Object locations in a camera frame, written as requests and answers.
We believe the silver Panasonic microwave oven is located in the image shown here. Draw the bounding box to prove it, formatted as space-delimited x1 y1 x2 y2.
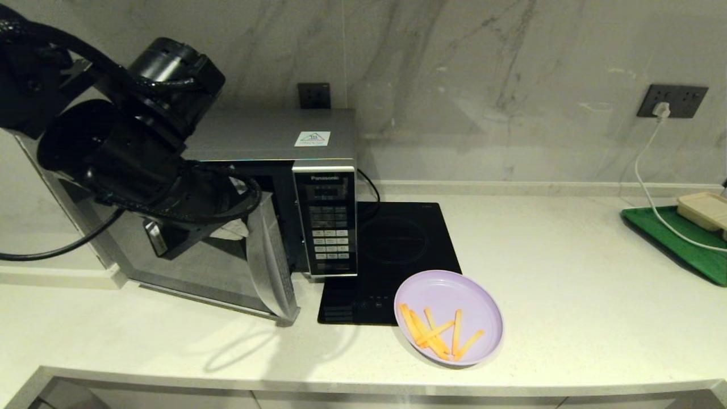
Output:
40 109 358 279

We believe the beige lidded container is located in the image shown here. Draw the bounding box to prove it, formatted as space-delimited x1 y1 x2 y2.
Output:
676 192 727 242

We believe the purple plastic plate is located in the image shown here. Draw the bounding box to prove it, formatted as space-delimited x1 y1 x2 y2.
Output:
394 270 504 367

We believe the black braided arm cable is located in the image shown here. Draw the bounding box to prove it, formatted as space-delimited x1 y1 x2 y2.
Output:
0 20 263 262

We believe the grey cabinet front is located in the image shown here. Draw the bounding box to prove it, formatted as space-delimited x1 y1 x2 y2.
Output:
28 378 722 409

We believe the black induction cooktop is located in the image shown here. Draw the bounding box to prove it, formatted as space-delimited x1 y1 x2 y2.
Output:
317 202 462 325

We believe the black power cable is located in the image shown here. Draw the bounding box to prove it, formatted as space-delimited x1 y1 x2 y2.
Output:
357 169 380 219

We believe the wide black wall socket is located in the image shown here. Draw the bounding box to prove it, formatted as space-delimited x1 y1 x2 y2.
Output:
637 84 709 119

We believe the small black wall socket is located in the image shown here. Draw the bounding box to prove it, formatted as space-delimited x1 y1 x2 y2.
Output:
298 83 331 110

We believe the white power cable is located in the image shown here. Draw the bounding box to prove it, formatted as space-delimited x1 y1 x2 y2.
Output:
633 116 727 253

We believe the silver microwave door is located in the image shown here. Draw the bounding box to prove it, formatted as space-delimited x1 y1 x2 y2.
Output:
48 170 300 327

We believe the green plastic tray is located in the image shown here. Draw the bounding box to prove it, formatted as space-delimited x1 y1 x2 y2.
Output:
620 206 727 287

